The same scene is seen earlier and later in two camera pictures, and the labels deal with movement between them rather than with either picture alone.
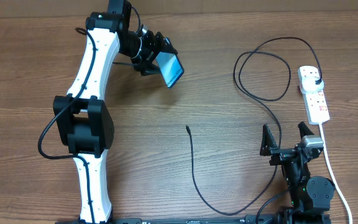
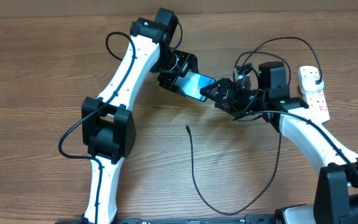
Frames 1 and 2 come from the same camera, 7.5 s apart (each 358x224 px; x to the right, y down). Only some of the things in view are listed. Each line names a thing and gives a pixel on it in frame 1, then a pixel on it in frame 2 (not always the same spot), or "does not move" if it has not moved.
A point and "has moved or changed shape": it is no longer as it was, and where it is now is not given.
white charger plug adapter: x=308 y=84 does not move
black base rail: x=261 y=219 does not move
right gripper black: x=268 y=144 -> x=226 y=86
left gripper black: x=155 y=45 -> x=168 y=80
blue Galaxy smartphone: x=171 y=66 has moved or changed shape
